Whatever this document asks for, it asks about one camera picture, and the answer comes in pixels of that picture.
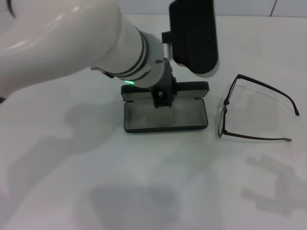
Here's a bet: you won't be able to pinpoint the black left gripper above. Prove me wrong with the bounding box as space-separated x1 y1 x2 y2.
150 61 178 109

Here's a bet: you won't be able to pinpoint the black glasses case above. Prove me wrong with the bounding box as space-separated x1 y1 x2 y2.
120 81 209 134

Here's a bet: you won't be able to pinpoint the black glasses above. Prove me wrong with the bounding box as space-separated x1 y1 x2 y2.
217 73 300 144

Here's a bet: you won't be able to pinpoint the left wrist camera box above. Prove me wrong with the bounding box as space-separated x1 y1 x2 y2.
162 0 221 79

